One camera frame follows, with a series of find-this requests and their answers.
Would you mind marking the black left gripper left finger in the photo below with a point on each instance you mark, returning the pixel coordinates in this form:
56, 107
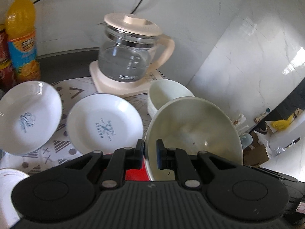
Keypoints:
121, 160

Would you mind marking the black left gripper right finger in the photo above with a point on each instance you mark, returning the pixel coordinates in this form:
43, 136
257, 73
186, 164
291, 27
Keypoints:
177, 160

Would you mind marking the large white ceramic bowl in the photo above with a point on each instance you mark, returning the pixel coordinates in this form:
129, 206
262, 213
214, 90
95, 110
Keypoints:
192, 124

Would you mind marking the white plate bakery print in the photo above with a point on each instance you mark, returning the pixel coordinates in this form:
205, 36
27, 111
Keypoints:
103, 122

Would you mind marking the white plate sweet print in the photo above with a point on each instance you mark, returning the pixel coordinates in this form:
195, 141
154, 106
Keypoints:
30, 115

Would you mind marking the red object under bowl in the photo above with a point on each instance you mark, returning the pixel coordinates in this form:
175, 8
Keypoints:
137, 175

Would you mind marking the patterned white table mat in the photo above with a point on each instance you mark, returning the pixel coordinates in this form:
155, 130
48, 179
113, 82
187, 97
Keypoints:
58, 149

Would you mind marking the small white ceramic bowl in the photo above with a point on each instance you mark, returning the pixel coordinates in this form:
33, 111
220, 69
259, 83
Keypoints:
163, 91

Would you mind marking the striped tasselled cloth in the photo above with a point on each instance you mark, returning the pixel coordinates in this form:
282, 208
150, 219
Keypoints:
154, 76

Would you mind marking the white plate red rim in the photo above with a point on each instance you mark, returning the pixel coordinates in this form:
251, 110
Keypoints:
9, 179

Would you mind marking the glass kettle beige lid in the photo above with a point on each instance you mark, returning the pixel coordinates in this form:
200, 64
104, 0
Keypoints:
131, 47

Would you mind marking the red soda can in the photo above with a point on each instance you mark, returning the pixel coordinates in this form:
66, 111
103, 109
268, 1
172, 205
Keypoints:
7, 77

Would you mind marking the orange juice bottle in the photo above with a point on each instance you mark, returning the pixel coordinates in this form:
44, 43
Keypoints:
21, 32

